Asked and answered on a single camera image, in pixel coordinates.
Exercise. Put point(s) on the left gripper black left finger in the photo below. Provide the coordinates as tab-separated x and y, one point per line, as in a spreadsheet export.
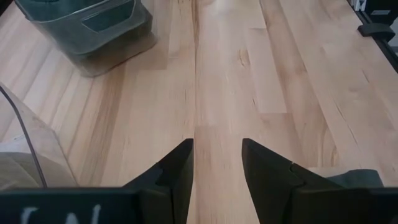
175	183

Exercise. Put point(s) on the black table-edge clamp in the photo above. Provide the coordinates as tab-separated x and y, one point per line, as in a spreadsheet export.
384	43

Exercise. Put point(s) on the clear plastic bin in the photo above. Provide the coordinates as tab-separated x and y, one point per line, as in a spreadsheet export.
93	40
46	149

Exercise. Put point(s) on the black table clamp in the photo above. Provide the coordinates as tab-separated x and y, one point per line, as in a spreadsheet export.
376	31

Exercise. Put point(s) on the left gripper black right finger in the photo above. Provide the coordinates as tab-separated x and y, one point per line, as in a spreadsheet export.
270	183

